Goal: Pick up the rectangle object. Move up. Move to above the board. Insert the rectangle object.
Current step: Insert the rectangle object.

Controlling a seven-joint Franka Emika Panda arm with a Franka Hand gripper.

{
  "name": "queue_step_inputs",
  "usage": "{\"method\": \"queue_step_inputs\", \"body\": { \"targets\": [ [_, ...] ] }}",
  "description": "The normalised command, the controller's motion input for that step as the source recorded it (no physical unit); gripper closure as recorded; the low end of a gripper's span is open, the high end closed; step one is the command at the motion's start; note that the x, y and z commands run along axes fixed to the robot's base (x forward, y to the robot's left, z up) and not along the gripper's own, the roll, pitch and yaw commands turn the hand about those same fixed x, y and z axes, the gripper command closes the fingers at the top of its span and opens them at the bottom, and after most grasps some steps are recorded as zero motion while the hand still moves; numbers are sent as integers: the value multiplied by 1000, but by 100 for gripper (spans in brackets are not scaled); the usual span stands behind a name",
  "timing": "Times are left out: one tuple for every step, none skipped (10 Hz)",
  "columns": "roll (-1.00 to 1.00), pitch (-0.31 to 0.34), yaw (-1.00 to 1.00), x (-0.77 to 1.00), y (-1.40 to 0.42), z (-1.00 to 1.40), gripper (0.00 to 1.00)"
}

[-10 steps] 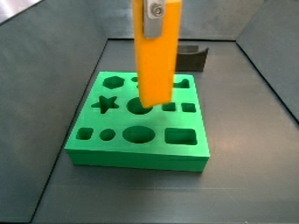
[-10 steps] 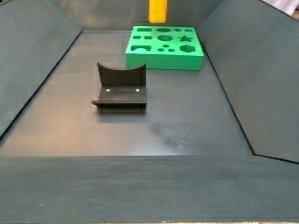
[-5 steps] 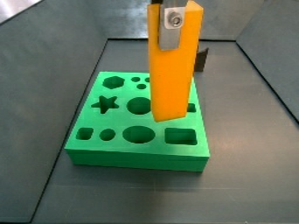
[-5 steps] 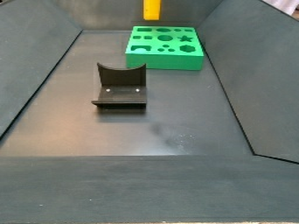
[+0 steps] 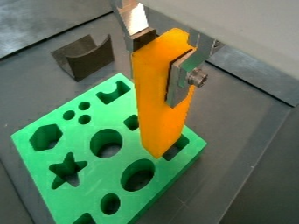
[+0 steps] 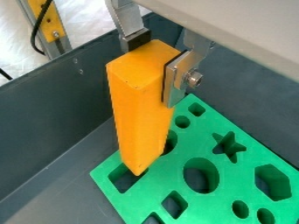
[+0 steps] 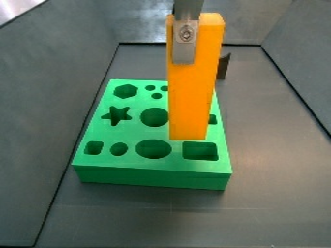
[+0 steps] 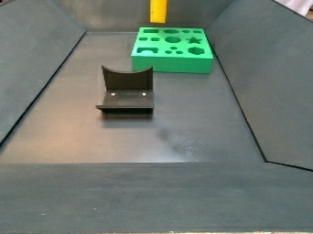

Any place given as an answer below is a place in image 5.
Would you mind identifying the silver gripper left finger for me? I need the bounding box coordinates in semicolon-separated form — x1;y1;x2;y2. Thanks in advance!
110;0;156;53

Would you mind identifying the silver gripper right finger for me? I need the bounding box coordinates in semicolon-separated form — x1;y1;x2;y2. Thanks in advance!
166;29;221;108

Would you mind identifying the yellow rectangular block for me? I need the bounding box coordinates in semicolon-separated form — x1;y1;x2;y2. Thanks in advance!
131;28;194;158

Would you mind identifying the green shape sorter board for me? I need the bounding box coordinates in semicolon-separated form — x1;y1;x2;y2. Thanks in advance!
12;74;206;224

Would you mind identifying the black curved bracket stand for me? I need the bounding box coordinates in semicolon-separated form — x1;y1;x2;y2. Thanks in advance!
51;35;115;81

